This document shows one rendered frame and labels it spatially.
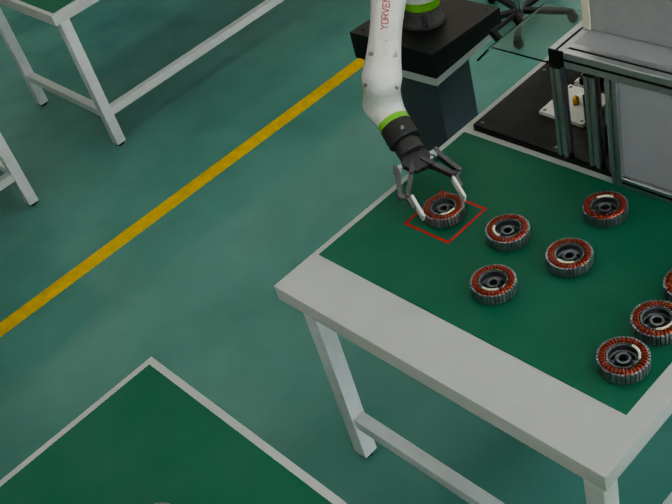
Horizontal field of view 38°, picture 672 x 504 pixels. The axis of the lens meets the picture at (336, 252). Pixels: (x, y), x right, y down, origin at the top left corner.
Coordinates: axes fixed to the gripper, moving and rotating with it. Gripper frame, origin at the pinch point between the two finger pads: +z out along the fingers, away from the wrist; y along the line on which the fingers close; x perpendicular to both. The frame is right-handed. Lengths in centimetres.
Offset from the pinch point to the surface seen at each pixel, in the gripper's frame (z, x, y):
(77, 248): -109, -149, 108
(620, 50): -3, 35, -47
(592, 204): 21.2, 10.4, -30.6
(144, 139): -164, -180, 62
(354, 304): 16.2, 4.3, 33.7
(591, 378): 62, 29, -1
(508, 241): 20.5, 10.4, -6.9
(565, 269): 35.2, 18.3, -12.6
